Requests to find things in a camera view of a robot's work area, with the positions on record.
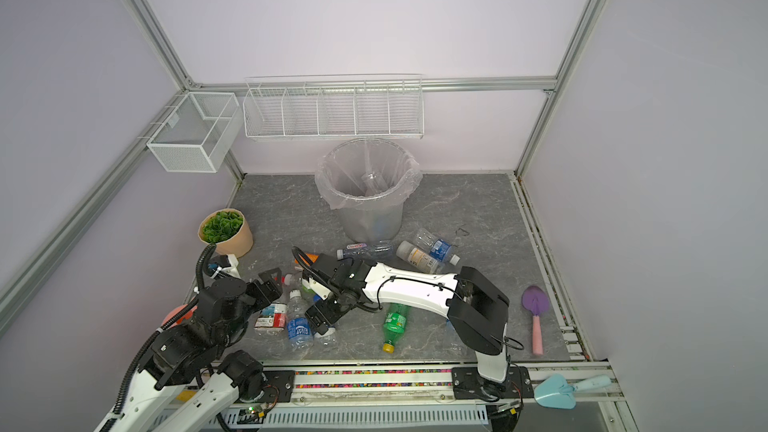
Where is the orange label bottle yellow cap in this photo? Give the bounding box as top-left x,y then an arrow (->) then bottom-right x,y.
296,252 -> 319,265

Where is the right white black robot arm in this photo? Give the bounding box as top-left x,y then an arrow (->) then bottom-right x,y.
291,246 -> 509,401

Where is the clear plastic bin liner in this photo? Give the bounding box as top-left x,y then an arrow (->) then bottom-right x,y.
314,138 -> 423,211

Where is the clear bottle blue label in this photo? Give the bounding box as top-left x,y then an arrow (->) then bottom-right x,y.
414,228 -> 460,266

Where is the grey mesh waste bin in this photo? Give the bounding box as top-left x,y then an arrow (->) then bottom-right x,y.
323,139 -> 418,244

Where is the blue label white cap bottle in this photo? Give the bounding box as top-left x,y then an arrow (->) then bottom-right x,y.
286,289 -> 313,351

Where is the frosted bottle yellow label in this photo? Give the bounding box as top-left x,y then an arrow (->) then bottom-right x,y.
396,241 -> 444,274

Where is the Ganten clear water bottle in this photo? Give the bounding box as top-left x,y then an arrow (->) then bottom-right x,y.
336,241 -> 395,262

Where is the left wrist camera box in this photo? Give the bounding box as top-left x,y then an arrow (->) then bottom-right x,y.
206,254 -> 240,279

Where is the teal toy shovel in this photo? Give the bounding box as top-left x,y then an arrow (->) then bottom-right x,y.
534,374 -> 611,410

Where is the red cap clear bottle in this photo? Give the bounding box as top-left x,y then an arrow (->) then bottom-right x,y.
253,303 -> 287,337

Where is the lime green label bottle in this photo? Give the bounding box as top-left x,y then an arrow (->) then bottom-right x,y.
282,273 -> 316,303

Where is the aluminium rail with beads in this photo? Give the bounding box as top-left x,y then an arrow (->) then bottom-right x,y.
119,361 -> 625,409

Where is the purple pink toy shovel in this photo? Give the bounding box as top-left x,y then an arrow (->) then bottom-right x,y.
521,285 -> 550,356

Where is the green soda bottle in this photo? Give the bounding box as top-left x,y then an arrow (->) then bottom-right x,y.
382,303 -> 410,354

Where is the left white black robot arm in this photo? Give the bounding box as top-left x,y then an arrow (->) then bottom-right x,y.
97,245 -> 288,431

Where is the white wire wall rack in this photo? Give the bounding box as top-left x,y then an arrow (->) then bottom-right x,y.
243,74 -> 425,140

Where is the white mesh wall basket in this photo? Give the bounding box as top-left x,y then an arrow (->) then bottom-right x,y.
148,92 -> 244,173

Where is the green plant in beige pot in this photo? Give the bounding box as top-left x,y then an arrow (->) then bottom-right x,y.
198,208 -> 254,258

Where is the Pepsi bottle blue cap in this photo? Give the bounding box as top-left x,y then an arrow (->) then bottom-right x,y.
314,325 -> 339,349

